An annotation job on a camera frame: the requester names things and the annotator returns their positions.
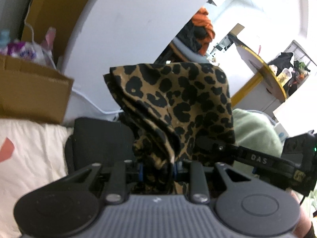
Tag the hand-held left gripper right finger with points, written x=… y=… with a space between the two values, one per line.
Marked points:
x=174 y=172

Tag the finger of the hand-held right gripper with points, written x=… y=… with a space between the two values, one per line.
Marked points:
x=213 y=145

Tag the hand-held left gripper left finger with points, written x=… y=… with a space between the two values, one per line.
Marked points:
x=140 y=173

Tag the leopard print pants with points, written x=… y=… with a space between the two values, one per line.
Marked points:
x=185 y=99

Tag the person's right hand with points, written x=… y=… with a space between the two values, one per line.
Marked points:
x=303 y=225

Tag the light green fleece garment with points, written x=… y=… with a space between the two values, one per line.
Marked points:
x=255 y=129

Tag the folded black garment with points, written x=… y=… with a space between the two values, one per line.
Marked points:
x=99 y=141

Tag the yellow-edged round table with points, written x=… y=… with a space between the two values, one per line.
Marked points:
x=252 y=57

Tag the black cloth heap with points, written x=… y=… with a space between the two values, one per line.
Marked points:
x=282 y=60

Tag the black fuzzy cloth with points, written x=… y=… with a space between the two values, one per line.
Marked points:
x=193 y=37

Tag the cream printed blanket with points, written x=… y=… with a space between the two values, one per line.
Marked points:
x=29 y=158

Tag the orange cloth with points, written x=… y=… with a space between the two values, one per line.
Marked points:
x=203 y=19

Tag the pink pouch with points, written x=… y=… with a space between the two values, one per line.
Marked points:
x=50 y=36

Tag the purple white detergent bag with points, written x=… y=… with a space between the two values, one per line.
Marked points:
x=22 y=50

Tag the tall cardboard sheet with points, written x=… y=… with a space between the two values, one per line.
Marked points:
x=57 y=5

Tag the grey suitcase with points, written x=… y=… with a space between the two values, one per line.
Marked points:
x=12 y=5

